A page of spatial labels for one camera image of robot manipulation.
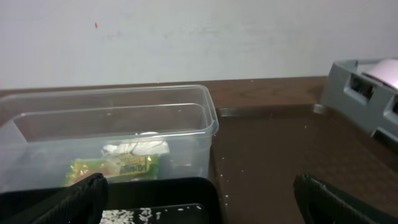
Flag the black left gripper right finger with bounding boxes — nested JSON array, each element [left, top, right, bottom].
[[294, 174, 397, 224]]

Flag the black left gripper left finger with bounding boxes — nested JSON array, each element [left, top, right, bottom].
[[1, 173, 108, 224]]

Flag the green snack wrapper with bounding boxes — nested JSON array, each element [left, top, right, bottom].
[[65, 154, 159, 186]]

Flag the white tissue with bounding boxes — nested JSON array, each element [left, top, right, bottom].
[[101, 138, 170, 156]]

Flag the white bowl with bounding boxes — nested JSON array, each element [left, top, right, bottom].
[[362, 58, 397, 90]]

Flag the clear plastic waste bin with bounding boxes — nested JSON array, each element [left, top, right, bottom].
[[1, 85, 219, 192]]

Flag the grey dishwasher rack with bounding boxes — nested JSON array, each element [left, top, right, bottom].
[[320, 59, 397, 142]]

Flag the spilled rice grains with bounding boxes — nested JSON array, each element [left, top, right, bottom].
[[100, 204, 209, 224]]

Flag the dark brown serving tray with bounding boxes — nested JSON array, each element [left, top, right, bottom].
[[211, 105, 397, 223]]

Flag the black rectangular tray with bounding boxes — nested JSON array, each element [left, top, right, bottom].
[[0, 176, 224, 224]]

